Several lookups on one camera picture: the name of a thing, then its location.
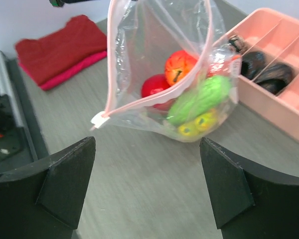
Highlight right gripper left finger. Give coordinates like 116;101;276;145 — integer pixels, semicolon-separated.
0;136;96;239

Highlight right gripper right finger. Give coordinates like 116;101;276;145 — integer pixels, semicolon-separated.
200;137;299;239

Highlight yellow toy banana bunch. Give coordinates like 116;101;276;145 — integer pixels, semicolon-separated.
177;109;218;137

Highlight red folded cloth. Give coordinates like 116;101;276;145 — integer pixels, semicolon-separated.
15;15;107;91

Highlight black items in box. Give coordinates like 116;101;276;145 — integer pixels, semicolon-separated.
228;35;295;95

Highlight green toy vegetable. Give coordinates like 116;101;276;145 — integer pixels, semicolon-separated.
167;75;232;125

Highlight pink divided storage box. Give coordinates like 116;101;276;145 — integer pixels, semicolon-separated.
225;8;299;142

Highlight red toy strawberry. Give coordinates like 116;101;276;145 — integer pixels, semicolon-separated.
164;50;197;86

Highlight clear zip top bag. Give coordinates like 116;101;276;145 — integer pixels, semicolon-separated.
91;0;241;142

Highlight red toy apple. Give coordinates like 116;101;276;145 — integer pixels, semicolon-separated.
141;74;174;112

